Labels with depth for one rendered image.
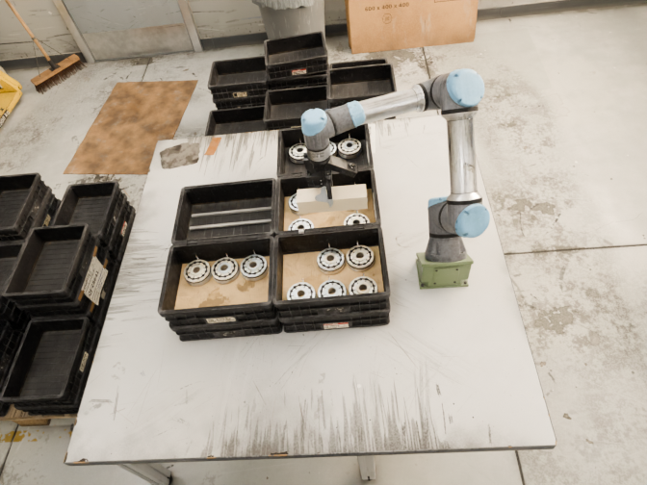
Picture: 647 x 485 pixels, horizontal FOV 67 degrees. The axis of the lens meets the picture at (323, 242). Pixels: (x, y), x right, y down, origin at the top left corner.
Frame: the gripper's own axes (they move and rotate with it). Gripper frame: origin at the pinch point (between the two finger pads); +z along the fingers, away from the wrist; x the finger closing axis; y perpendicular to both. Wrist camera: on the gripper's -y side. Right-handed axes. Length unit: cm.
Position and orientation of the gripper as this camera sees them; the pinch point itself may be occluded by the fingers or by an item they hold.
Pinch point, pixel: (331, 196)
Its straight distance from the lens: 170.0
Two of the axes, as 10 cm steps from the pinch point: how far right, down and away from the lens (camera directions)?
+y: -9.9, 0.7, 0.8
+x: 0.1, 8.0, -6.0
